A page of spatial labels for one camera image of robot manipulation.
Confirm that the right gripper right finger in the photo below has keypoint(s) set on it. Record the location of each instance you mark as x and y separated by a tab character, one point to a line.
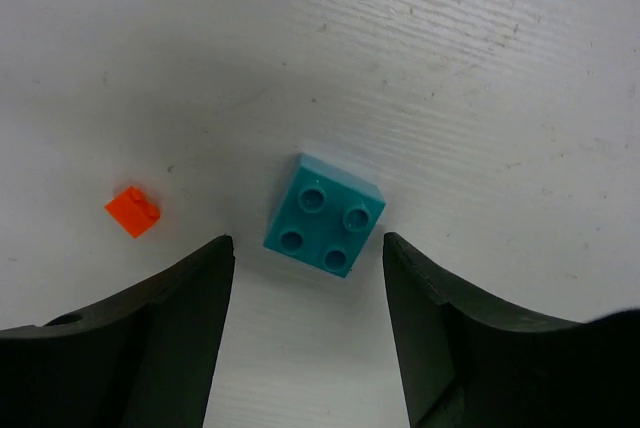
468	358

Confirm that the teal lego brick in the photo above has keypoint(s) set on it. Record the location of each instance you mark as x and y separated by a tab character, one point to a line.
324	217

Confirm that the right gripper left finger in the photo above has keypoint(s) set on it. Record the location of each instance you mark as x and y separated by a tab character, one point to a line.
143	357

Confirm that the small orange lego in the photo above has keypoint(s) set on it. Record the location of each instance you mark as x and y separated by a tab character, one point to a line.
135	213

